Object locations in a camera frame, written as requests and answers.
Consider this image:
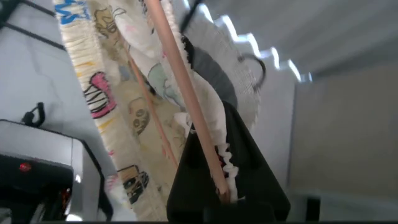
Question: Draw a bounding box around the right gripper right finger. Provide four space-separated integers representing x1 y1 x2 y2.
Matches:
222 101 292 222

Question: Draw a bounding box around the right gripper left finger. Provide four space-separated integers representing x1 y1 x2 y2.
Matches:
166 123 224 222

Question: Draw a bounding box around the pink clothes hanger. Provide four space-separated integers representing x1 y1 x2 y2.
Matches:
121 0 231 203

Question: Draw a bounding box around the cream printed garment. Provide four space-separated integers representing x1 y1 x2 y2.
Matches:
52 0 240 222

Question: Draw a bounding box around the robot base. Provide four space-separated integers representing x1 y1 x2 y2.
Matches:
0 119 322 222

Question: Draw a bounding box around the white laundry basket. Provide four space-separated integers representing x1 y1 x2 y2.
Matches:
180 17 268 131

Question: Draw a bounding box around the white curtain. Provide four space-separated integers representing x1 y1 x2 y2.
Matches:
183 0 398 82

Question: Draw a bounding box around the black cable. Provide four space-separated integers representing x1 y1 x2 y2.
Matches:
21 101 47 128

